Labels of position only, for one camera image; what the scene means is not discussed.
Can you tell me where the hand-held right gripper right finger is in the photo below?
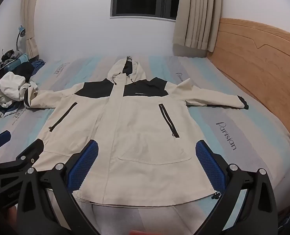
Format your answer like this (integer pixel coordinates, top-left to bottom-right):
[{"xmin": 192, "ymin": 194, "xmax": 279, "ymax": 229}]
[{"xmin": 195, "ymin": 139, "xmax": 275, "ymax": 235}]

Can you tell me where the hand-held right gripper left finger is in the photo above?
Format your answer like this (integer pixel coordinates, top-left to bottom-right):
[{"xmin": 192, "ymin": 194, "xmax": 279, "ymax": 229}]
[{"xmin": 16, "ymin": 139, "xmax": 104, "ymax": 235}]

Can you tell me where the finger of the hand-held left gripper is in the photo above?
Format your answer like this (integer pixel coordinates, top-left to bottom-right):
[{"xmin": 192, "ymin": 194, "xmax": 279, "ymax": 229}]
[
  {"xmin": 0, "ymin": 130, "xmax": 12, "ymax": 153},
  {"xmin": 14, "ymin": 139, "xmax": 46, "ymax": 170}
]

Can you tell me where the cream and black hooded jacket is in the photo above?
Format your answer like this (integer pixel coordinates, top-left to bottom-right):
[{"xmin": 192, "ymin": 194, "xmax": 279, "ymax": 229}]
[{"xmin": 24, "ymin": 56, "xmax": 249, "ymax": 206}]

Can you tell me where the dark blue garment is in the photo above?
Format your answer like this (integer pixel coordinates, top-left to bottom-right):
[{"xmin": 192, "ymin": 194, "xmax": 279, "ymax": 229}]
[{"xmin": 0, "ymin": 100, "xmax": 26, "ymax": 118}]

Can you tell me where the bed with striped sheet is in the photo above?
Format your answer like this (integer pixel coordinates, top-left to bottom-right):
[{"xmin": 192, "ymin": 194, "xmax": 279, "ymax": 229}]
[{"xmin": 0, "ymin": 55, "xmax": 290, "ymax": 235}]

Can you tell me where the crumpled white jacket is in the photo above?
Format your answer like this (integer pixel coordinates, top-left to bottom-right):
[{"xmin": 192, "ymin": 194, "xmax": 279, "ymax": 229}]
[{"xmin": 0, "ymin": 71, "xmax": 39, "ymax": 108}]

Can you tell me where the black garment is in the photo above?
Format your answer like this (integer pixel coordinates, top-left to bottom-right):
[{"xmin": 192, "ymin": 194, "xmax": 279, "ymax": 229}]
[{"xmin": 13, "ymin": 62, "xmax": 35, "ymax": 82}]

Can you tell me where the teal suitcase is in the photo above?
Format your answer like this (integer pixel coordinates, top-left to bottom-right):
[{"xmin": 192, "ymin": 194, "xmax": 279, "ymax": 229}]
[{"xmin": 0, "ymin": 58, "xmax": 23, "ymax": 72}]

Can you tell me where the blue desk lamp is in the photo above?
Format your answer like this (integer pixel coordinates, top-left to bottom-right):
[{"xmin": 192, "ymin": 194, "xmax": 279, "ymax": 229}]
[{"xmin": 16, "ymin": 25, "xmax": 26, "ymax": 52}]

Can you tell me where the wooden headboard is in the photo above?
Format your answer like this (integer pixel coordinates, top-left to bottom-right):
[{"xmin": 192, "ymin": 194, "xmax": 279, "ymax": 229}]
[{"xmin": 207, "ymin": 18, "xmax": 290, "ymax": 157}]

